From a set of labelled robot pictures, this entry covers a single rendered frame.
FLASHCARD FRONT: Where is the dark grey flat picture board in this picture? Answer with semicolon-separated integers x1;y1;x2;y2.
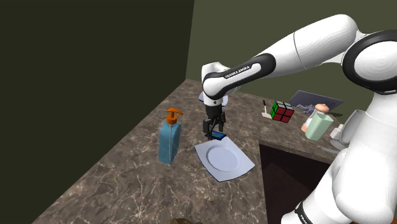
288;90;345;115

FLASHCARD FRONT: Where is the colourful puzzle cube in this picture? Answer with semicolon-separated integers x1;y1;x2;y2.
269;100;295;124

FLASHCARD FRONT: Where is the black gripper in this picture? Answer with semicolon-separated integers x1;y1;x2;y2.
202;104;226;138

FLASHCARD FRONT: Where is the pale green cup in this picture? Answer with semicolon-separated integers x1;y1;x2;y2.
305;112;335;142

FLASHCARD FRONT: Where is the white square plate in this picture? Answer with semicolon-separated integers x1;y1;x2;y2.
194;136;256;183

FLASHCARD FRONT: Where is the peach and white figure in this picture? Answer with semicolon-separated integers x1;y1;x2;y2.
300;103;330;132

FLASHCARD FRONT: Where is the blue soap dispenser orange pump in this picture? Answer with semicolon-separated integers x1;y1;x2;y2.
158;107;185;165

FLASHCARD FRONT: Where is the small white bottle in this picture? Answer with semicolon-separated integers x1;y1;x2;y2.
329;123;345;140

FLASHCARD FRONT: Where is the small blue flat box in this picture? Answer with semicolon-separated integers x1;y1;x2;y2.
205;130;227;141

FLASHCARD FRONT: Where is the grey flat utensil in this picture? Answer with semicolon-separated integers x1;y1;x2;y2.
320;146;340;155

